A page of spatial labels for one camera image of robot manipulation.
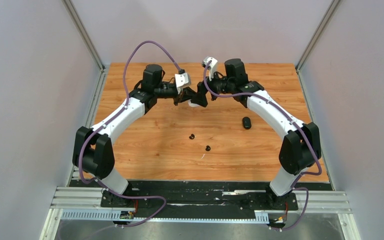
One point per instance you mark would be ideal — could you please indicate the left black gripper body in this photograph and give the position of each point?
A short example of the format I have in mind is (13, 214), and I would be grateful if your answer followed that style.
(165, 91)

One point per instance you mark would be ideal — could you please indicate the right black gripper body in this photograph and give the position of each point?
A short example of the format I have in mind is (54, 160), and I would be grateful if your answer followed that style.
(221, 85)

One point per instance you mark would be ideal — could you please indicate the white earbud charging case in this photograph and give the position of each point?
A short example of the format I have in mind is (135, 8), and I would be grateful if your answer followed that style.
(193, 105)

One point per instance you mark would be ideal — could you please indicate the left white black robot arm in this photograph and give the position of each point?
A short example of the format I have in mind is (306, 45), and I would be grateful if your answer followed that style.
(93, 146)

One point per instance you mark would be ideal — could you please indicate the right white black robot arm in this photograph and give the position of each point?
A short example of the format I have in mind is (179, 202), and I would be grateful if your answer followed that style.
(300, 150)

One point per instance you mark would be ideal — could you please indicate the black earbud charging case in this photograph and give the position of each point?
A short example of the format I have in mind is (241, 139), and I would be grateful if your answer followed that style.
(246, 123)

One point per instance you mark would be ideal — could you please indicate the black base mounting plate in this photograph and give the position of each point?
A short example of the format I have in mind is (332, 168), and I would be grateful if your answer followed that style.
(200, 199)

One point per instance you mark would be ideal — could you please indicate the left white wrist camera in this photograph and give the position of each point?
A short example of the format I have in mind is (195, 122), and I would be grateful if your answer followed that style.
(182, 81)

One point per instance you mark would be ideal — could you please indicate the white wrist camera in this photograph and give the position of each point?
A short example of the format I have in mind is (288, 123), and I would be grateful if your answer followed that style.
(182, 81)
(212, 64)

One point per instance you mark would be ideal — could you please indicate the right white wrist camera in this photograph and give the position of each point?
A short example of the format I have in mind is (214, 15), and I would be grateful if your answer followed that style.
(212, 64)

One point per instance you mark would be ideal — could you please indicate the right aluminium corner post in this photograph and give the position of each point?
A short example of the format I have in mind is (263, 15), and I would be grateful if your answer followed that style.
(332, 8)

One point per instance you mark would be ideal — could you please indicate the aluminium corner post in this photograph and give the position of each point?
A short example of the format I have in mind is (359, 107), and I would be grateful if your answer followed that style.
(332, 8)
(74, 15)

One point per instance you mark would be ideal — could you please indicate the left aluminium corner post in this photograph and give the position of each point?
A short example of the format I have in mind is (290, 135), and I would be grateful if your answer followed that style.
(74, 15)

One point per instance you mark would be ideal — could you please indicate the aluminium front rail frame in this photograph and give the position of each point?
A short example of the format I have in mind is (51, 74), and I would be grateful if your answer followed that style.
(84, 203)

